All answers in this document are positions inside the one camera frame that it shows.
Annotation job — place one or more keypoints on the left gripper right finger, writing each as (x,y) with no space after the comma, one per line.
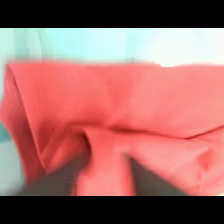
(151,181)

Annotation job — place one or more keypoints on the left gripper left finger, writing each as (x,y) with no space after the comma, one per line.
(55,182)

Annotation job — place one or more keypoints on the red T-shirt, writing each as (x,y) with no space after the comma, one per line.
(110,100)

